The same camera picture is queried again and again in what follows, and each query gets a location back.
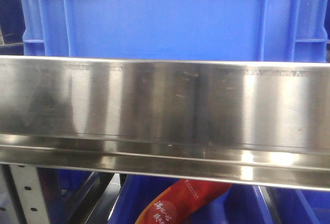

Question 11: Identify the lower blue bin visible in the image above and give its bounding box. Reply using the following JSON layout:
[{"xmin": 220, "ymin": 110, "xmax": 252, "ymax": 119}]
[{"xmin": 109, "ymin": 175, "xmax": 329, "ymax": 223}]

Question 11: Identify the large blue storage bin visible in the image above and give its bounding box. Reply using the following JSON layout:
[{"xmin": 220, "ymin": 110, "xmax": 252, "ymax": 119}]
[{"xmin": 21, "ymin": 0, "xmax": 327, "ymax": 62}]

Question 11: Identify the white perforated rack post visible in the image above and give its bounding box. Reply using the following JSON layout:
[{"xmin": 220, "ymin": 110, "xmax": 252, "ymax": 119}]
[{"xmin": 1, "ymin": 164, "xmax": 51, "ymax": 223}]

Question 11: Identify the stainless steel shelf rail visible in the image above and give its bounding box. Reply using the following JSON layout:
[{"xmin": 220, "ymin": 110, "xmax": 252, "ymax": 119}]
[{"xmin": 1, "ymin": 55, "xmax": 329, "ymax": 191}]

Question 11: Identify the red snack bag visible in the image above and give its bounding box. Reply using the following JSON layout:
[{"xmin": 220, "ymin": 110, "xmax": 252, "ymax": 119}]
[{"xmin": 135, "ymin": 179, "xmax": 232, "ymax": 223}]

